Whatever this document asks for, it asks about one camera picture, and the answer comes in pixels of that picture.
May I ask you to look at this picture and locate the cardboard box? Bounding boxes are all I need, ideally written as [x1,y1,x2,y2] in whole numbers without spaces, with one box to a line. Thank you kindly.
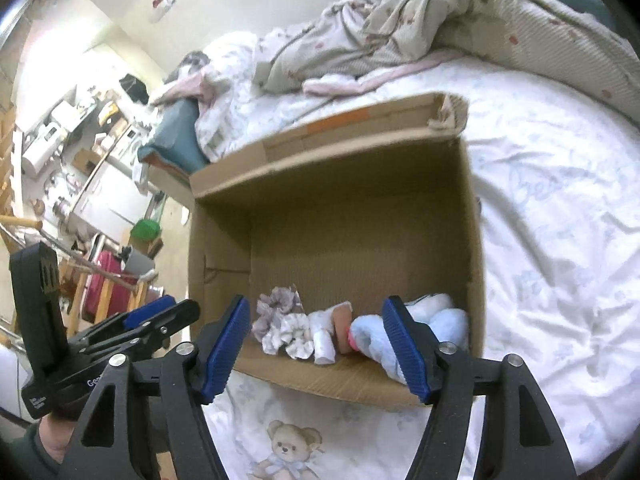
[187,91,487,411]

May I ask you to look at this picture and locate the grey floral scrunchie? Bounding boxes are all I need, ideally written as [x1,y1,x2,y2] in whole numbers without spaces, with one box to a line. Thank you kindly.
[251,284,304,342]

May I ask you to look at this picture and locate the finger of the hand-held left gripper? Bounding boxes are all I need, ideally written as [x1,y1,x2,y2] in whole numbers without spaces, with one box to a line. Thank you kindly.
[79,299,202,367]
[66,295,178,349]

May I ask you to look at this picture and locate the person's left hand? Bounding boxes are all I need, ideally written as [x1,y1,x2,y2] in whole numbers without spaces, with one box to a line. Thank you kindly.
[38,407,83,463]

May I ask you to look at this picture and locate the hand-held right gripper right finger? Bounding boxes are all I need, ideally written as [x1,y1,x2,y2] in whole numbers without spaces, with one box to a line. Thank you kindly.
[381,295,577,480]

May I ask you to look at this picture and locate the white floral scrunchie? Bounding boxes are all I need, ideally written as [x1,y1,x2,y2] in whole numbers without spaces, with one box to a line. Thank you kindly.
[260,312,314,362]

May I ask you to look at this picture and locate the beige floral quilt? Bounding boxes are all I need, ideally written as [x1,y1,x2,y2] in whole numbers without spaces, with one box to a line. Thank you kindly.
[251,0,640,127]

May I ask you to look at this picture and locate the wooden chair frame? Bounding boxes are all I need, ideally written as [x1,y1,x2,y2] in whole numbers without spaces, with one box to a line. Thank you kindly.
[0,214,152,333]

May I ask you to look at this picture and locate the white plush toy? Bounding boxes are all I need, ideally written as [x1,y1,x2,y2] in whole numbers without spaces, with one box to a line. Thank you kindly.
[404,292,457,327]

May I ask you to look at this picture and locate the pink fleece blanket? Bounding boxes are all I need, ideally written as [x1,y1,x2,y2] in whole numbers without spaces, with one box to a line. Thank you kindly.
[301,49,467,99]

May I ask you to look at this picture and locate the light blue plush toy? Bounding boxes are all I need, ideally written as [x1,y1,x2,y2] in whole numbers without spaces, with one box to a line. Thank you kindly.
[348,309,471,387]

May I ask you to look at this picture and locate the black hanging bag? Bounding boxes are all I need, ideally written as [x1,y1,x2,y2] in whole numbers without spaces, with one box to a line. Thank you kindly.
[119,73,152,107]

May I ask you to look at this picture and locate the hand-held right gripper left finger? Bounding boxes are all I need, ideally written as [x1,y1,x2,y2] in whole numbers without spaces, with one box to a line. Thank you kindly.
[59,294,252,480]

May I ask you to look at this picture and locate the red white wall ornament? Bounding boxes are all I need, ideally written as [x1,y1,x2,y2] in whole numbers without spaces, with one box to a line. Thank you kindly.
[149,0,178,24]

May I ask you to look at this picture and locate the white kitchen appliance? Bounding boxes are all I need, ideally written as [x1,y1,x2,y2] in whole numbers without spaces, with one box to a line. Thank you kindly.
[21,124,67,177]

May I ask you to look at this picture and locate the white cloth pack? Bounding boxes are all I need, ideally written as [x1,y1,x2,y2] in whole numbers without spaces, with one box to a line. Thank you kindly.
[307,310,339,366]

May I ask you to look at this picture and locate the white bear-print duvet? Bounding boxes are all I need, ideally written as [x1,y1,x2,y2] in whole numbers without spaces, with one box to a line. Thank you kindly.
[194,31,640,480]

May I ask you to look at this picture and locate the white cabinet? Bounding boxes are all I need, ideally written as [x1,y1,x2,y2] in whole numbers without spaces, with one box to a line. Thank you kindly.
[69,159,152,242]

